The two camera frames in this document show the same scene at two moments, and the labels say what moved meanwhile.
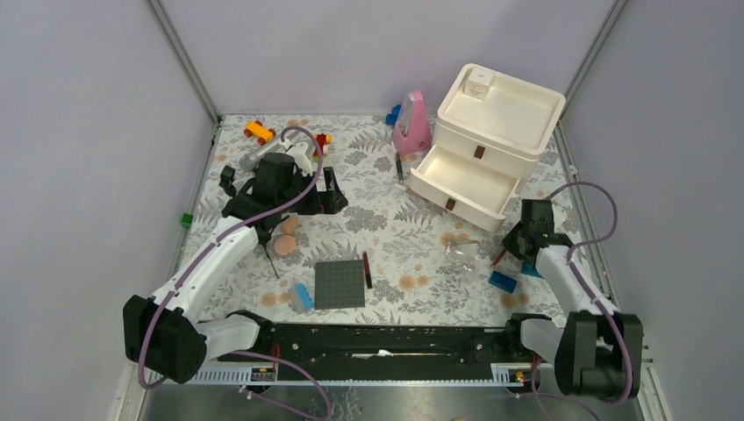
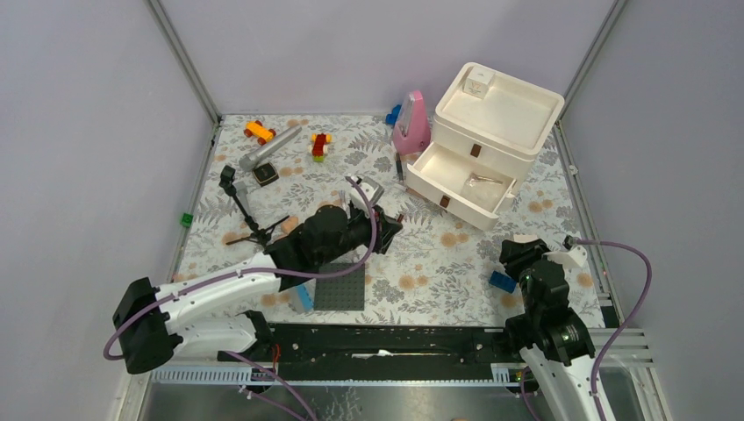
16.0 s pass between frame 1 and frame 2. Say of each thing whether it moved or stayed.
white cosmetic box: stayed
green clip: stayed
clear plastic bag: moved
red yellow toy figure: stayed
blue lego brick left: stayed
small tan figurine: stayed
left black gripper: moved
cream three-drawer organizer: stayed
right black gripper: moved
